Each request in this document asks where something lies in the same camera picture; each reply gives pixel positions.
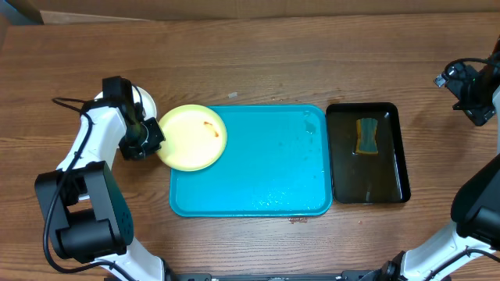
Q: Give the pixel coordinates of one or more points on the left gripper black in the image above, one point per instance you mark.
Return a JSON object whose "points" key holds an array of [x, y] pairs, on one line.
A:
{"points": [[157, 141]]}

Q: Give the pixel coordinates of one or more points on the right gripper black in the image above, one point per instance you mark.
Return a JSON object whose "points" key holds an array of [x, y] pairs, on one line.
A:
{"points": [[455, 81]]}

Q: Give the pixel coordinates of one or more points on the white plate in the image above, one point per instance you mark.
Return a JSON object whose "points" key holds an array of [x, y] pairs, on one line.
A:
{"points": [[144, 106]]}

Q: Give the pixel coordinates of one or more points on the yellow plate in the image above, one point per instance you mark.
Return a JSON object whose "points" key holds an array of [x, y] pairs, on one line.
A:
{"points": [[195, 138]]}

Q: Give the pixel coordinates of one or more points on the green yellow sponge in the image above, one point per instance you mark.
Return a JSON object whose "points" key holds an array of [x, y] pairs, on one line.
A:
{"points": [[366, 131]]}

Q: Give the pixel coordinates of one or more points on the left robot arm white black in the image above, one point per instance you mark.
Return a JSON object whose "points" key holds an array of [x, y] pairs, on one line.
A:
{"points": [[87, 221]]}

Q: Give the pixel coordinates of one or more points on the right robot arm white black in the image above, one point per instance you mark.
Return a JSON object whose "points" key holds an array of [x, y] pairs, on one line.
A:
{"points": [[474, 228]]}

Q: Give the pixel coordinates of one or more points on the black water tray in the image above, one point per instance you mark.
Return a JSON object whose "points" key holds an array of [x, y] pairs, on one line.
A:
{"points": [[367, 179]]}

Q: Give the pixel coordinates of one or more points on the teal plastic tray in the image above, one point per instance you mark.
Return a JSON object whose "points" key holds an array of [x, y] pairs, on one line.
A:
{"points": [[276, 163]]}

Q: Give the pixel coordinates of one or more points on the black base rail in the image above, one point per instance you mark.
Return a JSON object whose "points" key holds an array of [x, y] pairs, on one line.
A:
{"points": [[349, 275]]}

